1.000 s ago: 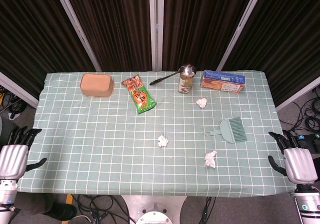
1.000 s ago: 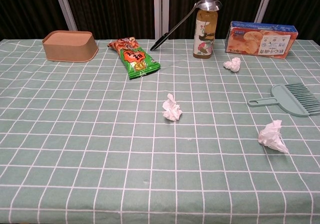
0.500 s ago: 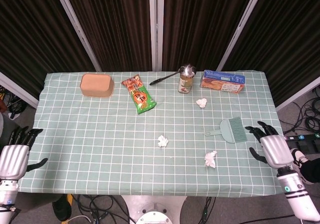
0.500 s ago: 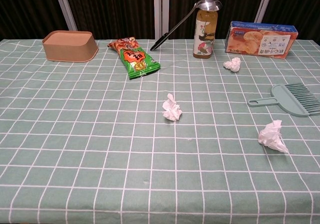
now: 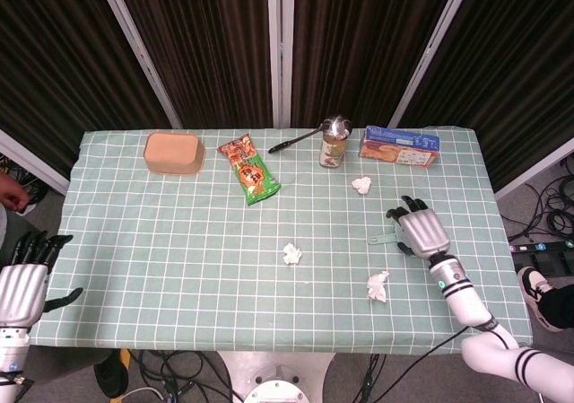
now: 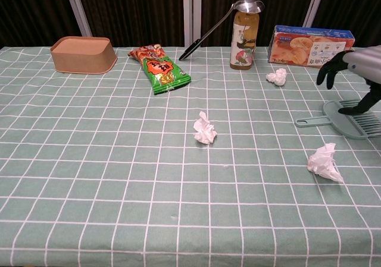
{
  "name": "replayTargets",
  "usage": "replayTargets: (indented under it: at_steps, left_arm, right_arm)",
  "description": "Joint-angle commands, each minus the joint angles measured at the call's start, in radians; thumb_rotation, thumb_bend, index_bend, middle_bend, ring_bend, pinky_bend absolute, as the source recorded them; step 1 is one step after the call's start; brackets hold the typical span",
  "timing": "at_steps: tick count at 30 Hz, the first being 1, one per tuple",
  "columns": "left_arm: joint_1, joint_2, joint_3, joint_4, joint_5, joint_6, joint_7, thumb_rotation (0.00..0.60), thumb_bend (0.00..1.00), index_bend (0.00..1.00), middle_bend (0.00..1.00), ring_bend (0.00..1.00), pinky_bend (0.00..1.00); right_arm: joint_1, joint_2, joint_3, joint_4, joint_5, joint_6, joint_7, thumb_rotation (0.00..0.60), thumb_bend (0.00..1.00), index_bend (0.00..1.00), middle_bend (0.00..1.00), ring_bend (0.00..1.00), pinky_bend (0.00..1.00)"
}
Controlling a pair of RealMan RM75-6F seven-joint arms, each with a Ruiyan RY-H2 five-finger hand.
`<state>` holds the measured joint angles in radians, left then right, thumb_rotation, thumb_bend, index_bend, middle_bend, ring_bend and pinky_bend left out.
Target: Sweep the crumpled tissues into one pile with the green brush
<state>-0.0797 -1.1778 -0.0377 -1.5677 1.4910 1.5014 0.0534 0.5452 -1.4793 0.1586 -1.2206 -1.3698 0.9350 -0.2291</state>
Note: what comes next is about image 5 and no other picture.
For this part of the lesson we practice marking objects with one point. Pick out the white partition frame rail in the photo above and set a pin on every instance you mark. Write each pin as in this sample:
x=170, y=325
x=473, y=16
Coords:
x=31, y=160
x=533, y=169

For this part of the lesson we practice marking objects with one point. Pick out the paper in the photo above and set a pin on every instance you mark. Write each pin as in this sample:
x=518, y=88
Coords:
x=362, y=185
x=291, y=255
x=377, y=287

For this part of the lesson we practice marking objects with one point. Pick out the green checked tablecloth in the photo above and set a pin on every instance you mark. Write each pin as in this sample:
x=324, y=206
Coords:
x=179, y=241

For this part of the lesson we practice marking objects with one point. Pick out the brown paper food box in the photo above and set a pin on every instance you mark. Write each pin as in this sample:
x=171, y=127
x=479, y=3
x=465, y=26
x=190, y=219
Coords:
x=172, y=151

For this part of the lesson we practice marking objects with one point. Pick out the white double partition frame post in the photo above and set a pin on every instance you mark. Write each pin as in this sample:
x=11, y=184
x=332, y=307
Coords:
x=280, y=48

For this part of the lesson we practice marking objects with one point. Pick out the blue cracker box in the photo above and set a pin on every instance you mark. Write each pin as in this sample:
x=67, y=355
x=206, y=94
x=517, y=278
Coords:
x=399, y=147

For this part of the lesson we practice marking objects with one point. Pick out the white black sneaker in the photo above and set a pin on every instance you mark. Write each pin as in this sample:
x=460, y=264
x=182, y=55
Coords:
x=531, y=286

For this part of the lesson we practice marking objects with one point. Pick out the bystander bare hand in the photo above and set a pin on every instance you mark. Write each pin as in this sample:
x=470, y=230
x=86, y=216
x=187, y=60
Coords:
x=11, y=194

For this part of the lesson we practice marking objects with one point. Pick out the black shoe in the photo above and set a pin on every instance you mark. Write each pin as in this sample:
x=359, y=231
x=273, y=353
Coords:
x=111, y=376

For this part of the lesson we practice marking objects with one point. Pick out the glass jar yellow contents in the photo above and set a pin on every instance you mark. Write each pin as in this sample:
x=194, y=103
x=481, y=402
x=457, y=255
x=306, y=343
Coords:
x=332, y=154

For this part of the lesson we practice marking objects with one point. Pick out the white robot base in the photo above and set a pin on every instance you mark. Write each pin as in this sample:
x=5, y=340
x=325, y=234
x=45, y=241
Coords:
x=273, y=376

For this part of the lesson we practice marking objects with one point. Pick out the dark brown curtain panel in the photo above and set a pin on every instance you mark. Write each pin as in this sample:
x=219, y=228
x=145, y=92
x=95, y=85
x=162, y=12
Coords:
x=54, y=62
x=359, y=39
x=211, y=39
x=515, y=62

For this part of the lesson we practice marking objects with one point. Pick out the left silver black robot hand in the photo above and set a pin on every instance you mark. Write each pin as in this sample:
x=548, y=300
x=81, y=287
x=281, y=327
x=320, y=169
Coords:
x=20, y=291

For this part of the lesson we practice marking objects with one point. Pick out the black trouser leg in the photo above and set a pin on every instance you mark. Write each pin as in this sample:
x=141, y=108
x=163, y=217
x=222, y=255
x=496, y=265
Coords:
x=558, y=306

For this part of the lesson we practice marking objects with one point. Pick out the green orange snack bag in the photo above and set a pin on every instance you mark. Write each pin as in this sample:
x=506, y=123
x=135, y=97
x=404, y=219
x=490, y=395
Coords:
x=251, y=174

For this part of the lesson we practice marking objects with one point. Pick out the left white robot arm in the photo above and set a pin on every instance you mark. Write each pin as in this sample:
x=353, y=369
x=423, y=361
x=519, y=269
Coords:
x=11, y=353

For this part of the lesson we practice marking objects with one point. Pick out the black power strip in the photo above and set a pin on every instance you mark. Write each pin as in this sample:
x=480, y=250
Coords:
x=538, y=247

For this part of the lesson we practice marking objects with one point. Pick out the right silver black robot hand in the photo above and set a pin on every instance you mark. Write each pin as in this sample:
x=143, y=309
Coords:
x=423, y=232

